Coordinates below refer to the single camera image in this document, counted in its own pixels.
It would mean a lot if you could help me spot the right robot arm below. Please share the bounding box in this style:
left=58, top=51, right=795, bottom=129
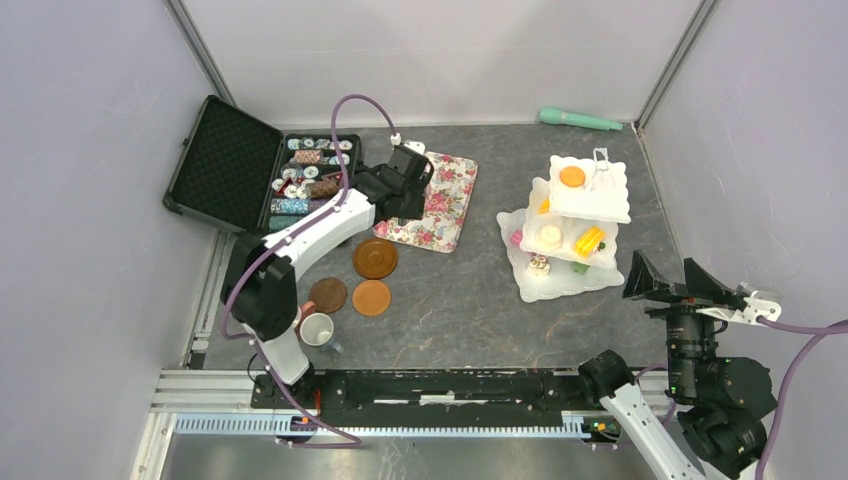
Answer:
left=577, top=250, right=782, bottom=479

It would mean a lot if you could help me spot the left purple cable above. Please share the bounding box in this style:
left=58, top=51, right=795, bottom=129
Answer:
left=219, top=93, right=403, bottom=452

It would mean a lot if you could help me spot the black poker chip case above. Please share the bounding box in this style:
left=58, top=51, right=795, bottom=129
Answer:
left=163, top=95, right=340, bottom=235

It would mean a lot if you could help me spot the white cup pink handle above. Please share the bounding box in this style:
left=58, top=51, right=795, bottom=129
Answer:
left=295, top=301, right=316, bottom=332

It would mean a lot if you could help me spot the yellow wedge cake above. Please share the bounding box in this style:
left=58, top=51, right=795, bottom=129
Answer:
left=537, top=197, right=550, bottom=215

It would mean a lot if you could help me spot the white cup grey handle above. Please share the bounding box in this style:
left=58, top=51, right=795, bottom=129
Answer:
left=300, top=313, right=344, bottom=354

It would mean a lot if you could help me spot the large brown saucer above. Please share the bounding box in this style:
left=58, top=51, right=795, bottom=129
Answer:
left=352, top=238, right=399, bottom=280

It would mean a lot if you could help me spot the mint green rolling pin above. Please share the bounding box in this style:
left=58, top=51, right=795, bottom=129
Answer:
left=538, top=107, right=624, bottom=131

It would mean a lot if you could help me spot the white decorated cake slice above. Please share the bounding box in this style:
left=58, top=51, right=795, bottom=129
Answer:
left=526, top=254, right=551, bottom=276

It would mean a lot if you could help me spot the white three-tier cake stand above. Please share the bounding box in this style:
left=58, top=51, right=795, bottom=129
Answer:
left=496, top=147, right=631, bottom=303

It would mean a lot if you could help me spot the purple cable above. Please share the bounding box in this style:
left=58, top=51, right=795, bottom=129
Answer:
left=219, top=93, right=403, bottom=452
left=755, top=315, right=848, bottom=480

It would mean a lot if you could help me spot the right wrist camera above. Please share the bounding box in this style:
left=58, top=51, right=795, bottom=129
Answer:
left=695, top=282, right=783, bottom=325

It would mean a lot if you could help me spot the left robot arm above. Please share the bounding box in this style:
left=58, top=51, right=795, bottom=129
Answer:
left=220, top=141, right=435, bottom=408

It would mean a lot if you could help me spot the floral serving tray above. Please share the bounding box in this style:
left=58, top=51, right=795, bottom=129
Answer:
left=373, top=152, right=479, bottom=253

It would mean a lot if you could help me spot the dark brown saucer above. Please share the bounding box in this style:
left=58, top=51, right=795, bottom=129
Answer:
left=308, top=277, right=348, bottom=314

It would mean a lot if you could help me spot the yellow cube cake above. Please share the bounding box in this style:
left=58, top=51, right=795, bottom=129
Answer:
left=573, top=226, right=606, bottom=259

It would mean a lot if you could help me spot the black mounting rail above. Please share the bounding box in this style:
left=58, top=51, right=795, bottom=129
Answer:
left=250, top=368, right=607, bottom=433

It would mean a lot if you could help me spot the cream dome cake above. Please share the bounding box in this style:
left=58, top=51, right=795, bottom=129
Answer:
left=536, top=224, right=563, bottom=251

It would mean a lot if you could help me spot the orange macaron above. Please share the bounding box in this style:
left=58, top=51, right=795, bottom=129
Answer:
left=558, top=165, right=587, bottom=188

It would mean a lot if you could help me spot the orange-brown saucer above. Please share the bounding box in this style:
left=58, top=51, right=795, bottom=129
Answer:
left=352, top=280, right=392, bottom=317

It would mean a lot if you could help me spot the pink cake with cherry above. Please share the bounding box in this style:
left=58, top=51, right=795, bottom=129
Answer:
left=510, top=230, right=523, bottom=247

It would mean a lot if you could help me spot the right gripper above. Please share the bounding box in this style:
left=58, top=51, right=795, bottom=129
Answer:
left=621, top=246, right=736, bottom=395

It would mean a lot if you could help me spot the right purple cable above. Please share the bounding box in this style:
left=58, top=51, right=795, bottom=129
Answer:
left=755, top=315, right=848, bottom=480

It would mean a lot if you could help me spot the green cake piece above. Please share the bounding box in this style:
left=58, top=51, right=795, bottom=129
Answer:
left=571, top=262, right=590, bottom=275

